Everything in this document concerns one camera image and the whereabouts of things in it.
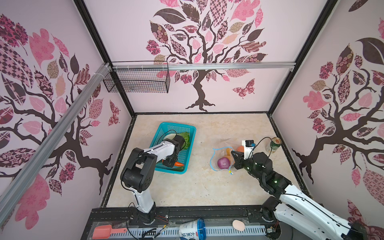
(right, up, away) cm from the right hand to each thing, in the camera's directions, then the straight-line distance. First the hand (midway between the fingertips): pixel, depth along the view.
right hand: (232, 150), depth 76 cm
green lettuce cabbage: (-25, +6, +18) cm, 32 cm away
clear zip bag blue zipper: (-4, -4, +16) cm, 17 cm away
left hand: (-35, -10, +17) cm, 40 cm away
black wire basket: (-57, +45, +19) cm, 75 cm away
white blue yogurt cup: (-20, -33, -12) cm, 41 cm away
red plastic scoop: (-62, -37, -8) cm, 72 cm away
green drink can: (+30, +2, +14) cm, 33 cm away
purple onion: (-3, -9, +7) cm, 12 cm away
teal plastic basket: (-40, +11, +25) cm, 48 cm away
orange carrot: (-30, -11, +13) cm, 35 cm away
